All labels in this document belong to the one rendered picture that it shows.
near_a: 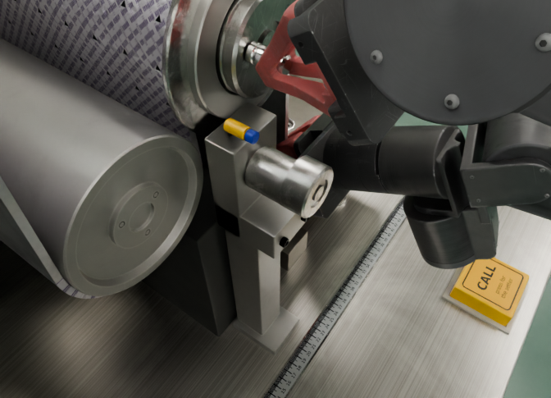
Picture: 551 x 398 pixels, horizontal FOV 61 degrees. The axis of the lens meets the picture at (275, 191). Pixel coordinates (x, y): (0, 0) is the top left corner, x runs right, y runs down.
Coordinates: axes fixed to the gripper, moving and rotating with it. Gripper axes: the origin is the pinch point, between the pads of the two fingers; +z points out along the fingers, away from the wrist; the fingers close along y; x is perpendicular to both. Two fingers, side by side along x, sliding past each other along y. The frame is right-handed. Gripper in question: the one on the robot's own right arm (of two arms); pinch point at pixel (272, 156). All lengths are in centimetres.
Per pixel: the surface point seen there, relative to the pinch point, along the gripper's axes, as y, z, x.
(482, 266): 11.2, -13.6, -24.2
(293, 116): 10.4, 5.6, -1.4
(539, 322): 74, 7, -119
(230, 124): -12.3, -13.2, 11.6
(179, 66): -12.4, -11.3, 15.7
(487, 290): 8.4, -15.0, -25.0
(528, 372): 56, 5, -119
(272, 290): -9.3, -1.8, -10.4
